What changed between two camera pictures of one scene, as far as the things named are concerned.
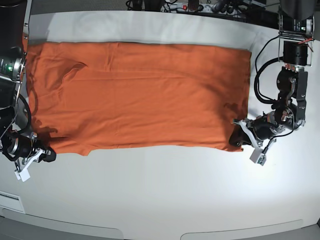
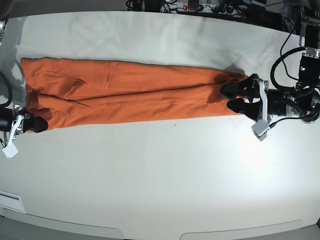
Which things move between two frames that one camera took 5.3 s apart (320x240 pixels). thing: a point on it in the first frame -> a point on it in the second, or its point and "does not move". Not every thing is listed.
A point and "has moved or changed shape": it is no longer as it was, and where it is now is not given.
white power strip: (202, 8) does not move
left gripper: (21, 146) -> (12, 120)
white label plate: (12, 201) does not move
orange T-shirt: (88, 96) has moved or changed shape
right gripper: (264, 127) -> (279, 102)
